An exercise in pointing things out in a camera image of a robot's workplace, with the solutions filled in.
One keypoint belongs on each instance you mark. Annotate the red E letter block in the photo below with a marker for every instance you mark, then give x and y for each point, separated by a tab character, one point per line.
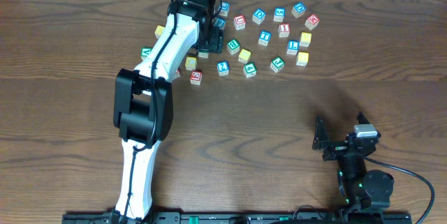
196	77

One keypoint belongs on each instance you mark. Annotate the blue 2 number block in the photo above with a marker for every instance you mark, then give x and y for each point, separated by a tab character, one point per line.
223	68

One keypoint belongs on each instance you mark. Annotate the green R letter block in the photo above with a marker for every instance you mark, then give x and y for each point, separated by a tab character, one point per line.
203	55

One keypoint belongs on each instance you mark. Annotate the yellow C letter block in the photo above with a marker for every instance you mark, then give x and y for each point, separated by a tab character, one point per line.
191	63

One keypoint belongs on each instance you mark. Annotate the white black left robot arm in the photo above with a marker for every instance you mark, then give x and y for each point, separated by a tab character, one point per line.
143	109

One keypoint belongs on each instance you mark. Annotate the blue L letter block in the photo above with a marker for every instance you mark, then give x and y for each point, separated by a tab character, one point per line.
292	47

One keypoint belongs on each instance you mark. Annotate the yellow right upper block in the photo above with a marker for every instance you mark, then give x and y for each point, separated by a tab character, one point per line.
305	39

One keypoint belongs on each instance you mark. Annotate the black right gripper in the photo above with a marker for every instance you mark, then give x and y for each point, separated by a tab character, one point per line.
322	142

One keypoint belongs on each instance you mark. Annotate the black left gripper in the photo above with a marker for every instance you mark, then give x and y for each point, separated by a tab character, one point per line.
214	41

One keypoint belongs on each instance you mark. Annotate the red M letter block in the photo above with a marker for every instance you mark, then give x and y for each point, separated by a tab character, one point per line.
312	22

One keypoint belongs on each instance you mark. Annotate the red U block lower left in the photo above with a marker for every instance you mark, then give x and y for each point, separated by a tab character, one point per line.
177	74

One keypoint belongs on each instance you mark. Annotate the red u block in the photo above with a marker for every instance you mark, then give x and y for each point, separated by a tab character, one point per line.
239	22
177	74

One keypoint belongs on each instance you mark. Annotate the blue top letter block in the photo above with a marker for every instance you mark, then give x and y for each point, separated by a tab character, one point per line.
224	9

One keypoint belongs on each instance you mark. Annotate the blue P letter block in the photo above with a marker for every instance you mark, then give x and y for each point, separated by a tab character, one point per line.
220	23

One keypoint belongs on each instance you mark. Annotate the blue 5 number block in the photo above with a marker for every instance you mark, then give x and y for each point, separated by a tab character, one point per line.
279	14

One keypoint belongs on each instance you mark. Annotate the blue T letter block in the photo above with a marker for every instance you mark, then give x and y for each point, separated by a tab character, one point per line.
264	38

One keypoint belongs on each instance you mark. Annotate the green J letter block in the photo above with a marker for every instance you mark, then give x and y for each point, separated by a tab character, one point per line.
277	64

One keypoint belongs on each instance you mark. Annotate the yellow block near B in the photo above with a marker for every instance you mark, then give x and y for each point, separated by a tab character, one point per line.
244	56

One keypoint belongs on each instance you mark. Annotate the green V letter block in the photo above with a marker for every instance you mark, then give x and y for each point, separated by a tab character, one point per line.
145	52

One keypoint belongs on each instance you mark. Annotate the yellow right lower block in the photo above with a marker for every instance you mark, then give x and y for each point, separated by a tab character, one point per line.
302	58

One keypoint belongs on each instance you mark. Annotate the green 4 number block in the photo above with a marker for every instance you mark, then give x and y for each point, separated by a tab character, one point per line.
249	70

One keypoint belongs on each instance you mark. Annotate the yellow far left block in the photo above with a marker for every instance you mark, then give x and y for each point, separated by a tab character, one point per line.
159	31

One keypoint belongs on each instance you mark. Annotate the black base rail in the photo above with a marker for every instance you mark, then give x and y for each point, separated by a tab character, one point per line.
302	215

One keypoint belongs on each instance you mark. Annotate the red I letter block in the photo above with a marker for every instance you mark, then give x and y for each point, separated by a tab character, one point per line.
284	30

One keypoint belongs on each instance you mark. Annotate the green B letter block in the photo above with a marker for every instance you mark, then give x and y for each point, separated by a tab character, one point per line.
233	46

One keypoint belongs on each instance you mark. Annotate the blue D letter block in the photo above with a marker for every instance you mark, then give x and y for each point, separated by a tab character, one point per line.
258	16

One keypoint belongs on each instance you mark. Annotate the red U block upper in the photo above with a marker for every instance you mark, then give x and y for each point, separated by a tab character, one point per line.
239	22

